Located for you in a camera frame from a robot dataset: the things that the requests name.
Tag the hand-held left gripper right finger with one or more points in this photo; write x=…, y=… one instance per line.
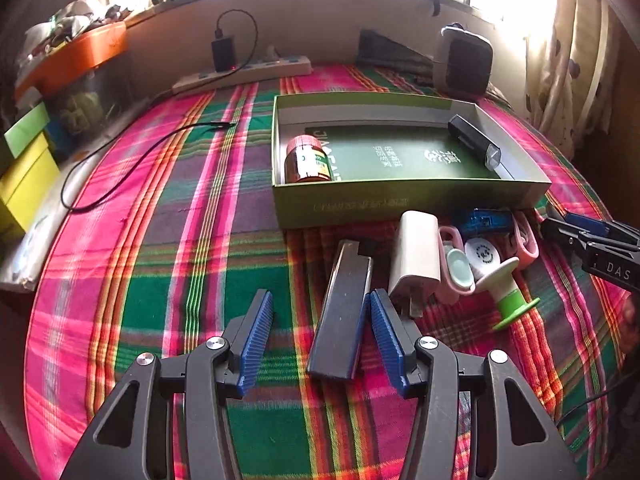
x=387, y=340

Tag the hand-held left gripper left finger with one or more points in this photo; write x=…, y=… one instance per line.
x=255, y=345

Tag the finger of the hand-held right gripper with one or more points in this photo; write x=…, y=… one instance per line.
x=587, y=222
x=562, y=230

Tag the black and silver lighter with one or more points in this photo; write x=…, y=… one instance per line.
x=340, y=320

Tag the pink plastic clip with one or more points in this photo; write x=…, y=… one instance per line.
x=452, y=292

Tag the white plug adapter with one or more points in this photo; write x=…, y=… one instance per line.
x=415, y=255

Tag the white and green spool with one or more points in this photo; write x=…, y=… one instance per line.
x=512, y=305

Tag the green cardboard box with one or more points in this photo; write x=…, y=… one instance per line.
x=350, y=207

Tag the plaid blanket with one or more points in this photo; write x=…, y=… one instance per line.
x=175, y=260

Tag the black flashlight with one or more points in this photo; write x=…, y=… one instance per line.
x=475, y=142

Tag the patterned cream curtain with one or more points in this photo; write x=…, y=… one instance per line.
x=565, y=60

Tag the brown pill bottle red cap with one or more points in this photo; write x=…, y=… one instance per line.
x=307, y=160

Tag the grey space heater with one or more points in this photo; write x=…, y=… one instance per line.
x=465, y=62

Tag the white plastic bag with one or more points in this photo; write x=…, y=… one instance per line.
x=25, y=255

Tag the white power strip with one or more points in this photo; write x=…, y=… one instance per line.
x=270, y=67

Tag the yellow box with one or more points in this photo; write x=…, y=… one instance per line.
x=25, y=185

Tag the black charger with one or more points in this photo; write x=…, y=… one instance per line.
x=223, y=55

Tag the clear plastic container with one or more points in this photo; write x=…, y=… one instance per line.
x=90, y=100

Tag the pile of assorted packets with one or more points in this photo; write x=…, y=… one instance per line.
x=70, y=15

